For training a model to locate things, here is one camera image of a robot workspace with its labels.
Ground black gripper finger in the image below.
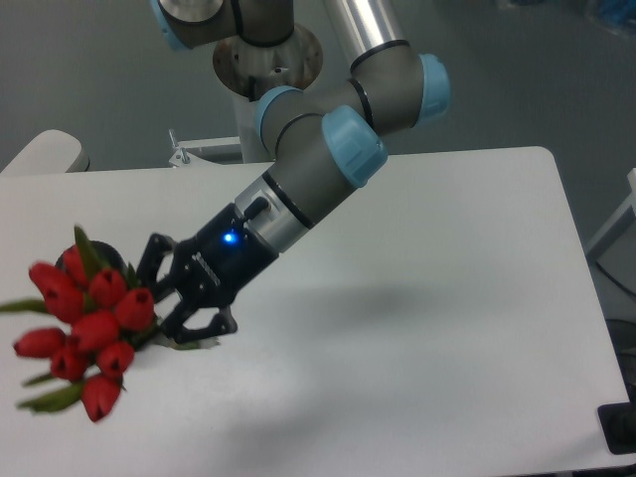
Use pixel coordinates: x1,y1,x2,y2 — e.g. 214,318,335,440
159,300,238,344
136,233,178,303

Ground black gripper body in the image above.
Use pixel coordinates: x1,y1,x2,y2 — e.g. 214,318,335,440
168,203,276,318

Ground red tulip bouquet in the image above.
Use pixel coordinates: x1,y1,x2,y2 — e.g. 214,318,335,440
1,227,219,422

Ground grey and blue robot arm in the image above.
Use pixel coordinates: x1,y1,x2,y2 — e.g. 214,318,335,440
137,1,450,343

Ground black ribbed cylindrical vase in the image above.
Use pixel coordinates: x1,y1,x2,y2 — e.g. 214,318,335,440
54,239,125,272

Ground white chair armrest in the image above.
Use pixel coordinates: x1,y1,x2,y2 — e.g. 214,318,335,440
1,129,90,177

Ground black device at table edge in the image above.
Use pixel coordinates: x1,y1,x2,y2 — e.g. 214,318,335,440
597,402,635,455

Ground blue items in clear container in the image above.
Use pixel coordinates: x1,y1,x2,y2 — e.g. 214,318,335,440
492,0,635,38

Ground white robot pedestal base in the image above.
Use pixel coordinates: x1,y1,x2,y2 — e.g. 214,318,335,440
169,24,323,167

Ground white furniture frame at right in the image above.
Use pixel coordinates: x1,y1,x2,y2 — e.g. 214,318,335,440
584,169,635,262

